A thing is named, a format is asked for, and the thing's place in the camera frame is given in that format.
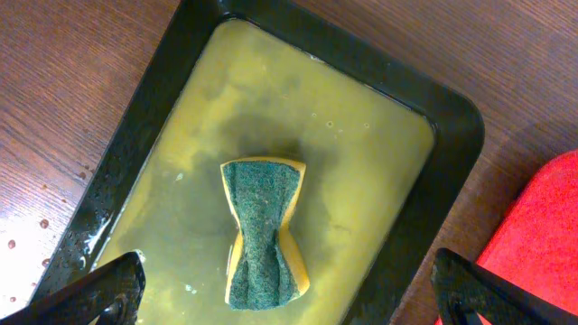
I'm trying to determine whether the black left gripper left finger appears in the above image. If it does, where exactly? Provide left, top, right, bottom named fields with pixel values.
left=1, top=251, right=145, bottom=325

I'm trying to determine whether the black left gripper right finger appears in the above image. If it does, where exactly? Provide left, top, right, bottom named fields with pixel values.
left=431, top=248, right=577, bottom=325

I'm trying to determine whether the green and yellow sponge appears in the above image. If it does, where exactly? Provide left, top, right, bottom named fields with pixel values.
left=220, top=157, right=311, bottom=311

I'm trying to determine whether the red plastic tray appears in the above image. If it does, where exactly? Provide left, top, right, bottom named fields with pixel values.
left=474, top=152, right=577, bottom=316

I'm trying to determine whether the black tray with yellow liquid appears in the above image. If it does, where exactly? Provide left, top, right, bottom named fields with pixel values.
left=34, top=1, right=484, bottom=324

